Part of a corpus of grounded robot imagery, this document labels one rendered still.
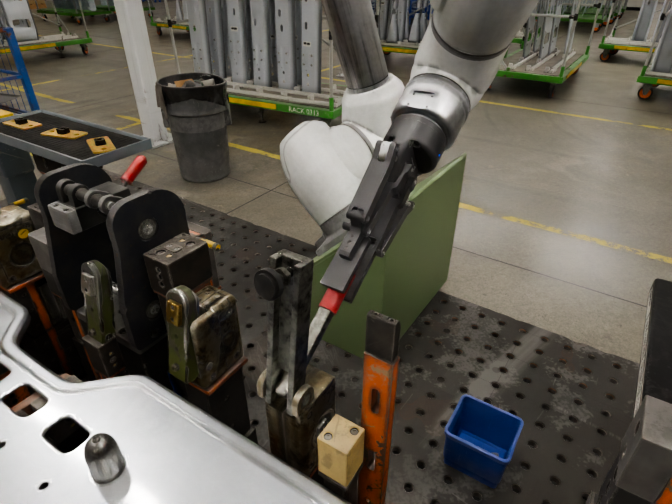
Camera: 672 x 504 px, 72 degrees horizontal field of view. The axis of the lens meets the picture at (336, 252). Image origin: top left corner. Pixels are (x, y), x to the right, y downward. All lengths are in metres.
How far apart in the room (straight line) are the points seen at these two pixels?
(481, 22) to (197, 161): 3.20
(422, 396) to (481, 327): 0.27
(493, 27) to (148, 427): 0.58
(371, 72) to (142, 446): 0.85
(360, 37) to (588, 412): 0.89
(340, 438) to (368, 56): 0.83
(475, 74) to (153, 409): 0.56
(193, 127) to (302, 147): 2.53
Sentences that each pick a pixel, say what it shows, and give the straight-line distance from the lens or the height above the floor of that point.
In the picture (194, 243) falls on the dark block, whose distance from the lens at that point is 0.67.
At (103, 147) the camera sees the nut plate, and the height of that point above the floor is 1.16.
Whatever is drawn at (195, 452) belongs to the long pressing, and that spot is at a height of 1.00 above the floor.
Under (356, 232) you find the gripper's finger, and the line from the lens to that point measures 0.52.
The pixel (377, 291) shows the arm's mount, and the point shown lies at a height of 0.90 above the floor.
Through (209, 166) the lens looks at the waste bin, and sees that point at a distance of 3.67.
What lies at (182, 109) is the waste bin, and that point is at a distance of 3.51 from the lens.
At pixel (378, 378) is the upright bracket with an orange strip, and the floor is 1.13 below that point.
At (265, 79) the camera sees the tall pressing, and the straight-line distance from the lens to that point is 5.25.
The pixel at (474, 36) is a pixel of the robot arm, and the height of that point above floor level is 1.37.
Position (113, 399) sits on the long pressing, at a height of 1.00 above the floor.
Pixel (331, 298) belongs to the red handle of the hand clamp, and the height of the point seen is 1.13.
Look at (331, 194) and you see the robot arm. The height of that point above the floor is 1.00.
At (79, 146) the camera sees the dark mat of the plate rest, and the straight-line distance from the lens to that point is 0.97.
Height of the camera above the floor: 1.45
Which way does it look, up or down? 32 degrees down
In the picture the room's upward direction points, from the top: straight up
